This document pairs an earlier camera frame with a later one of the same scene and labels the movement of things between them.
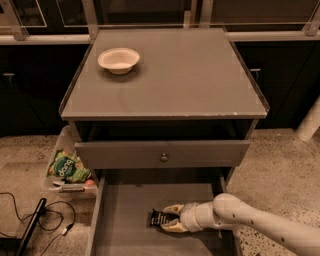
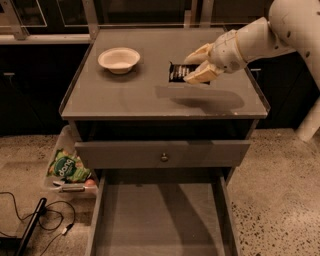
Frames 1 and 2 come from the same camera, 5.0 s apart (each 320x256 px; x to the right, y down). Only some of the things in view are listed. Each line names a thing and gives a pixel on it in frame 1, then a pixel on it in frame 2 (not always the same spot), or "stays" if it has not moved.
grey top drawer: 161,154 stays
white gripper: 189,216 to 226,53
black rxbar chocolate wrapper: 156,218 to 177,73
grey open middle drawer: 123,201 stays
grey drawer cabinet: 162,102 stays
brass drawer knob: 164,158 stays
